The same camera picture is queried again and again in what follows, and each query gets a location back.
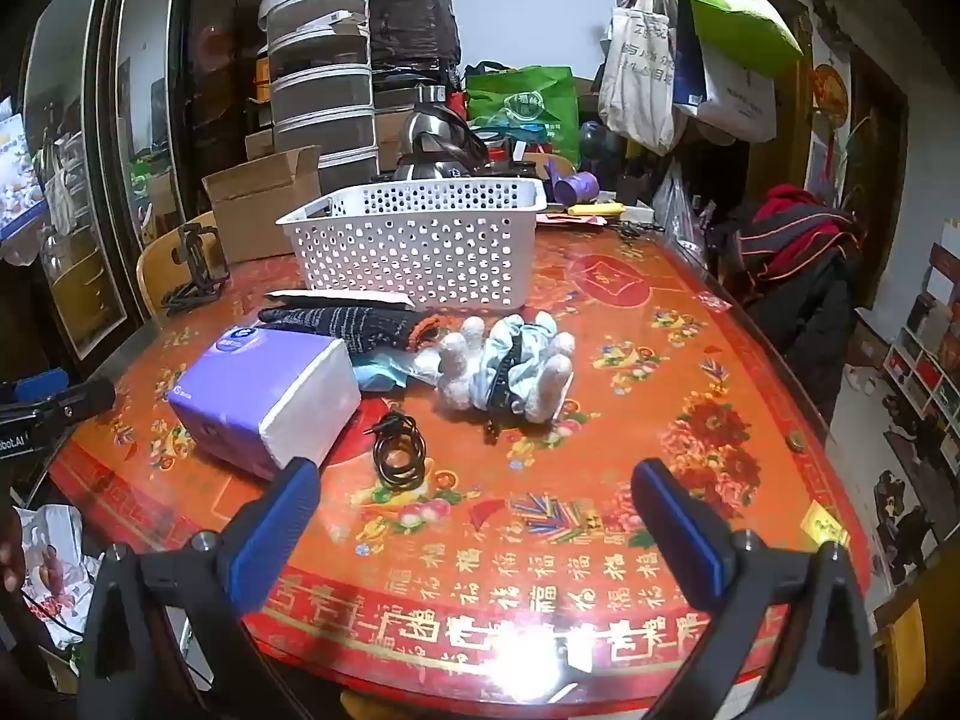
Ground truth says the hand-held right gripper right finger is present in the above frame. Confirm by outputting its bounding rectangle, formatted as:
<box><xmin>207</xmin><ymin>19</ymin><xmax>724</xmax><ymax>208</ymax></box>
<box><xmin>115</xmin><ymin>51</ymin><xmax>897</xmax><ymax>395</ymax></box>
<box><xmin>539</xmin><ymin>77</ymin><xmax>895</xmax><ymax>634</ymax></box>
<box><xmin>630</xmin><ymin>457</ymin><xmax>878</xmax><ymax>720</ymax></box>

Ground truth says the red black striped garment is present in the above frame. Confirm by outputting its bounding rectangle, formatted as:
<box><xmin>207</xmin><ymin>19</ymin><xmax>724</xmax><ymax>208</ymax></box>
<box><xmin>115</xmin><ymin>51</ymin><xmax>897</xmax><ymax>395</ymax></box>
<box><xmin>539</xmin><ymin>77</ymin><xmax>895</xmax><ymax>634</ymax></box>
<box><xmin>739</xmin><ymin>184</ymin><xmax>863</xmax><ymax>286</ymax></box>

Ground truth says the white cube shelf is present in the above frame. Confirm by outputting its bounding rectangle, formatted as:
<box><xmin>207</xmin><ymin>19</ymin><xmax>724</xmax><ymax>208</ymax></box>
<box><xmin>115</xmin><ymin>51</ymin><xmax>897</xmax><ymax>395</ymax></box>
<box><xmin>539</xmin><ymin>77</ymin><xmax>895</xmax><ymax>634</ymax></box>
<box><xmin>881</xmin><ymin>240</ymin><xmax>960</xmax><ymax>466</ymax></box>

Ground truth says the white paper bag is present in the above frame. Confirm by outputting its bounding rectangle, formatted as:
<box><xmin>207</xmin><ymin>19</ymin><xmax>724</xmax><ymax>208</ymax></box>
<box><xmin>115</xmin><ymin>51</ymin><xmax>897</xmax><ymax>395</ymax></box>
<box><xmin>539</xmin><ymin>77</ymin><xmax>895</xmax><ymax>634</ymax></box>
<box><xmin>697</xmin><ymin>45</ymin><xmax>777</xmax><ymax>143</ymax></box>

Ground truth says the canvas tote bag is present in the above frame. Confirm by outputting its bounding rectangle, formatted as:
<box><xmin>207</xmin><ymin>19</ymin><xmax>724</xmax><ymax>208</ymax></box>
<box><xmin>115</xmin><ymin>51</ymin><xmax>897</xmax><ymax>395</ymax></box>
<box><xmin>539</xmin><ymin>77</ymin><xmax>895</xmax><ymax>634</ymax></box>
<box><xmin>598</xmin><ymin>0</ymin><xmax>680</xmax><ymax>155</ymax></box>

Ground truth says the white blue work glove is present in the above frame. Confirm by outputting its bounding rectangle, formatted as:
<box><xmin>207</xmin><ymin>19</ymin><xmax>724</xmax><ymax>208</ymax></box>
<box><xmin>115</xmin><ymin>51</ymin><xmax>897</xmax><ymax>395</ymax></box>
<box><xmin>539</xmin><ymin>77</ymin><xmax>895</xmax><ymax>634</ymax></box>
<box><xmin>435</xmin><ymin>313</ymin><xmax>577</xmax><ymax>432</ymax></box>

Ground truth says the clear plastic bag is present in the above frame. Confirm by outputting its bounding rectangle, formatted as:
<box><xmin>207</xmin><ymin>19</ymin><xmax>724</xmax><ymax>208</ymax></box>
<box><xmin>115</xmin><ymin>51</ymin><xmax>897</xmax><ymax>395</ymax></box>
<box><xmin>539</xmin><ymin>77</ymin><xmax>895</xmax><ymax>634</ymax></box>
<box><xmin>652</xmin><ymin>161</ymin><xmax>706</xmax><ymax>241</ymax></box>

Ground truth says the black plastic bundle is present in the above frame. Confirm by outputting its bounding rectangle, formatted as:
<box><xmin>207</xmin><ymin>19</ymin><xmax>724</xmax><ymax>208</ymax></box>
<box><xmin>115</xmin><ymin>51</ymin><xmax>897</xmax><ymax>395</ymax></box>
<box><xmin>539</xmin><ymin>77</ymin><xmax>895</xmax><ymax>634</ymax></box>
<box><xmin>365</xmin><ymin>0</ymin><xmax>462</xmax><ymax>76</ymax></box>

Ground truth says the mirrored cabinet door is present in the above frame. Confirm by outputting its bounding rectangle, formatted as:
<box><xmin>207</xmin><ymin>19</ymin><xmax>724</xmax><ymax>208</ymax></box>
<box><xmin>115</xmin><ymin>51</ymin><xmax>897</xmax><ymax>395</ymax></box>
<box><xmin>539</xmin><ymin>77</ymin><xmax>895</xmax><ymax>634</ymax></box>
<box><xmin>19</xmin><ymin>0</ymin><xmax>132</xmax><ymax>361</ymax></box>
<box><xmin>112</xmin><ymin>0</ymin><xmax>188</xmax><ymax>241</ymax></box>

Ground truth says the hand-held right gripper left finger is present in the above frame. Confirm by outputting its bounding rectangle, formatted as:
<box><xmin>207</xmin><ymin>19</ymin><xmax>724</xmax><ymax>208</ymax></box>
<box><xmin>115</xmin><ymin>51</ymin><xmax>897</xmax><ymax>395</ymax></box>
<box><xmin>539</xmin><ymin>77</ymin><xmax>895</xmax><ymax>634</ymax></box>
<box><xmin>75</xmin><ymin>456</ymin><xmax>323</xmax><ymax>720</ymax></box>

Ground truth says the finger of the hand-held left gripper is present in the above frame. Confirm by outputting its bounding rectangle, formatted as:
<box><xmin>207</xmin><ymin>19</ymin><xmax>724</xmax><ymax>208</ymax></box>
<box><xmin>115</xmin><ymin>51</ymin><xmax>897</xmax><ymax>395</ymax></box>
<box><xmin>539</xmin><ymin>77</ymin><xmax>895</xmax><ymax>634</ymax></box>
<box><xmin>41</xmin><ymin>379</ymin><xmax>118</xmax><ymax>421</ymax></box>
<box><xmin>11</xmin><ymin>367</ymin><xmax>70</xmax><ymax>402</ymax></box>

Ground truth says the green shopping bag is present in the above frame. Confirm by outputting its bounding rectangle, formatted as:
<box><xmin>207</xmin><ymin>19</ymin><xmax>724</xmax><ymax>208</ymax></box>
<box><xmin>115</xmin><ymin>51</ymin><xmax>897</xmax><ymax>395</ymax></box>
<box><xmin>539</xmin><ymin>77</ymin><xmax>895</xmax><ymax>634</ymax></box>
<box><xmin>465</xmin><ymin>64</ymin><xmax>582</xmax><ymax>166</ymax></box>

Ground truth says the black metal bracket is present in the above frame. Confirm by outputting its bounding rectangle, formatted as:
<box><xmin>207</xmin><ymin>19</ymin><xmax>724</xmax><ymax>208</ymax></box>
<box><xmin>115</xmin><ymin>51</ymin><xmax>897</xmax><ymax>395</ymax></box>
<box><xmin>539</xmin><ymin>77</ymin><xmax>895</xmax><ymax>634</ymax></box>
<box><xmin>161</xmin><ymin>223</ymin><xmax>230</xmax><ymax>316</ymax></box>

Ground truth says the black jacket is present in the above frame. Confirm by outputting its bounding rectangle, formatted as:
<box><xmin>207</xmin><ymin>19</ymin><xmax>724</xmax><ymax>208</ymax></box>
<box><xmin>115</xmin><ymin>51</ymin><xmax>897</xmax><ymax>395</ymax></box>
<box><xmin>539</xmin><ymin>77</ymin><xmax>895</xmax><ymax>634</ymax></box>
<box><xmin>720</xmin><ymin>240</ymin><xmax>856</xmax><ymax>421</ymax></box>

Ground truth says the navy blue bag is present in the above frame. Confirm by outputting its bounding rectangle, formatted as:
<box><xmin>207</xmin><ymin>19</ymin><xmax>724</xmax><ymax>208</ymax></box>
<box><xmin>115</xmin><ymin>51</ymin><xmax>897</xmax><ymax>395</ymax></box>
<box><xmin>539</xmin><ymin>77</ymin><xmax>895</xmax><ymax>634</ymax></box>
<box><xmin>673</xmin><ymin>15</ymin><xmax>710</xmax><ymax>110</ymax></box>

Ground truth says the purple tissue pack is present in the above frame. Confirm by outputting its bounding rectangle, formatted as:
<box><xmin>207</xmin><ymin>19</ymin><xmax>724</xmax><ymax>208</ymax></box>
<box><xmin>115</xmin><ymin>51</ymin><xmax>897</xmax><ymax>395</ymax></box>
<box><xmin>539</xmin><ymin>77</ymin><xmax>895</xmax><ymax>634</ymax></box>
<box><xmin>166</xmin><ymin>326</ymin><xmax>362</xmax><ymax>482</ymax></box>

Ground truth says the closed cardboard box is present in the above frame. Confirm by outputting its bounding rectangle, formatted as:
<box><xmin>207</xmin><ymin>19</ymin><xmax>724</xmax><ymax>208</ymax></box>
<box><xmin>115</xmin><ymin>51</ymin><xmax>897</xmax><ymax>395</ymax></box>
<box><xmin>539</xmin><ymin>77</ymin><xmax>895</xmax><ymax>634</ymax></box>
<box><xmin>375</xmin><ymin>109</ymin><xmax>421</xmax><ymax>173</ymax></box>

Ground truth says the black cord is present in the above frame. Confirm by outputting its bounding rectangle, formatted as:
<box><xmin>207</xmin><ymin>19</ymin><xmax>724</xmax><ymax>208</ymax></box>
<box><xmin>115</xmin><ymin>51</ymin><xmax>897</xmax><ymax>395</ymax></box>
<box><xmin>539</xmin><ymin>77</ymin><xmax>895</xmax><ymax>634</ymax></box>
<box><xmin>480</xmin><ymin>322</ymin><xmax>526</xmax><ymax>447</ymax></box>

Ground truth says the lime green bag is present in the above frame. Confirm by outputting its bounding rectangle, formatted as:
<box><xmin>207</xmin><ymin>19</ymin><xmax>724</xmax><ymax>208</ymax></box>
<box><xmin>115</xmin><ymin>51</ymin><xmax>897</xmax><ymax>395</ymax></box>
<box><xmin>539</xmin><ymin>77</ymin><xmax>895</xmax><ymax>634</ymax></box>
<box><xmin>664</xmin><ymin>0</ymin><xmax>805</xmax><ymax>80</ymax></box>

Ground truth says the red wall hanging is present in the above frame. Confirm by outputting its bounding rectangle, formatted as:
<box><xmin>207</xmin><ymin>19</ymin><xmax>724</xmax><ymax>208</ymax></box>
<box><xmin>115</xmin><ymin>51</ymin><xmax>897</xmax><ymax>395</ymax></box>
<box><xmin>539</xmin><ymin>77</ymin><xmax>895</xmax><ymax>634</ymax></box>
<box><xmin>806</xmin><ymin>0</ymin><xmax>852</xmax><ymax>196</ymax></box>

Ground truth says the white perforated plastic basket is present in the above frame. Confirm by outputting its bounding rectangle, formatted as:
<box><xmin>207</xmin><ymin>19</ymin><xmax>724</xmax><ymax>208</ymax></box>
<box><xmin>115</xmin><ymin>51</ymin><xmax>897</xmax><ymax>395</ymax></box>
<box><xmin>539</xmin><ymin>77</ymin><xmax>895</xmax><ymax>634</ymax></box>
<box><xmin>275</xmin><ymin>178</ymin><xmax>548</xmax><ymax>310</ymax></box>

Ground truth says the person's left forearm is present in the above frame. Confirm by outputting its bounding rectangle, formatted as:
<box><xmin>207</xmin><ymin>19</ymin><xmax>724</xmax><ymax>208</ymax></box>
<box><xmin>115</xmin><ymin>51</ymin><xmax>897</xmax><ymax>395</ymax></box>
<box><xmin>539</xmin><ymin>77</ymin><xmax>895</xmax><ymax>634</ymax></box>
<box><xmin>0</xmin><ymin>506</ymin><xmax>29</xmax><ymax>597</ymax></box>

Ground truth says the open cardboard box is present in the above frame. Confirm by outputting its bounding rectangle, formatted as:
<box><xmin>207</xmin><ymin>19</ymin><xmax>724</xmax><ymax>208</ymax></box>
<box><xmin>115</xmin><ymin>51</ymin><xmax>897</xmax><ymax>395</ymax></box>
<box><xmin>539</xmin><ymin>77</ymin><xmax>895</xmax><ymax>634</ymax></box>
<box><xmin>202</xmin><ymin>146</ymin><xmax>322</xmax><ymax>263</ymax></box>

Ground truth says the light blue face mask pack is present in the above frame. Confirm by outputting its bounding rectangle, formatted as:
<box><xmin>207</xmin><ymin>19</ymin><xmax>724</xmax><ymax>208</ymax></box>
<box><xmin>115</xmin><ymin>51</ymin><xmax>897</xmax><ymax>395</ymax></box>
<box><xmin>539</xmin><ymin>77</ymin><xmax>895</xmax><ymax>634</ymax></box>
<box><xmin>352</xmin><ymin>349</ymin><xmax>443</xmax><ymax>395</ymax></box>

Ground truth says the black coiled cable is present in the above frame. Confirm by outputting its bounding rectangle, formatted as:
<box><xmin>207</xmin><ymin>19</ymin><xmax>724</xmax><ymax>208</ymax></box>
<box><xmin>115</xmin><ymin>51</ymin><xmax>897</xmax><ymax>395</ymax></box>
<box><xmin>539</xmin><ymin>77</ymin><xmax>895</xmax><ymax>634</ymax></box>
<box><xmin>365</xmin><ymin>411</ymin><xmax>428</xmax><ymax>492</ymax></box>

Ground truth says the white paper envelope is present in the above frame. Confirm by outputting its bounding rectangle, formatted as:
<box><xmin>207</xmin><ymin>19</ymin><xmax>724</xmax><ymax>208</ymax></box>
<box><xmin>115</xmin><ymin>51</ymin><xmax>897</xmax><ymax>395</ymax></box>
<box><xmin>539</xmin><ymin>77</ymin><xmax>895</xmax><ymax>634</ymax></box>
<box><xmin>264</xmin><ymin>289</ymin><xmax>416</xmax><ymax>310</ymax></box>

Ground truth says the grey stacked storage container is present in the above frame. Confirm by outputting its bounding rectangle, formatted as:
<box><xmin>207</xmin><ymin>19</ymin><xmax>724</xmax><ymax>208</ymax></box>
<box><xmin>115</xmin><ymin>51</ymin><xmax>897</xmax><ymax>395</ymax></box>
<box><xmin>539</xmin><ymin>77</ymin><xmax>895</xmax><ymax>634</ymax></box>
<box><xmin>259</xmin><ymin>0</ymin><xmax>380</xmax><ymax>196</ymax></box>

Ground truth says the dark knit glove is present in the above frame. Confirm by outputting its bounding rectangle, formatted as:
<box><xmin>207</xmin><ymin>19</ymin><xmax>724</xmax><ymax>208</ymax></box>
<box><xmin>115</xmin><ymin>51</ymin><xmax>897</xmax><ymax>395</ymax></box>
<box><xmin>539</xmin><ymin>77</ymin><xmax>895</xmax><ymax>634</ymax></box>
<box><xmin>257</xmin><ymin>304</ymin><xmax>436</xmax><ymax>357</ymax></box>

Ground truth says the white plastic bag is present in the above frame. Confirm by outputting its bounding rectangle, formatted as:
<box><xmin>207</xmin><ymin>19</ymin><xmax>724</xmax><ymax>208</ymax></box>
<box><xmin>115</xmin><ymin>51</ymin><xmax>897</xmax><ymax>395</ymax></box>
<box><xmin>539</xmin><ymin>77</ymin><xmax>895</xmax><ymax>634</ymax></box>
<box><xmin>15</xmin><ymin>502</ymin><xmax>102</xmax><ymax>631</ymax></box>

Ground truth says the purple cup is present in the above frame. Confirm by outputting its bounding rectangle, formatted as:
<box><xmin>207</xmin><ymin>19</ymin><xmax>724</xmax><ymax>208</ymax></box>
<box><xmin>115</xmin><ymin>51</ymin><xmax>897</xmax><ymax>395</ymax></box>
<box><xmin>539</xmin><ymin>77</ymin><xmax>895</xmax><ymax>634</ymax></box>
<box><xmin>546</xmin><ymin>154</ymin><xmax>599</xmax><ymax>203</ymax></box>

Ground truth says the blue printed box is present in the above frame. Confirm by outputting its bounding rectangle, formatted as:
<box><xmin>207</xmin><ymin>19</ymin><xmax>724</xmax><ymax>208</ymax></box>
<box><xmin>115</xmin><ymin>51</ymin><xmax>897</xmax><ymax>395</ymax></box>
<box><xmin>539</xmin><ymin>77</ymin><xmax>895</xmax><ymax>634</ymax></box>
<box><xmin>0</xmin><ymin>97</ymin><xmax>46</xmax><ymax>241</ymax></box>

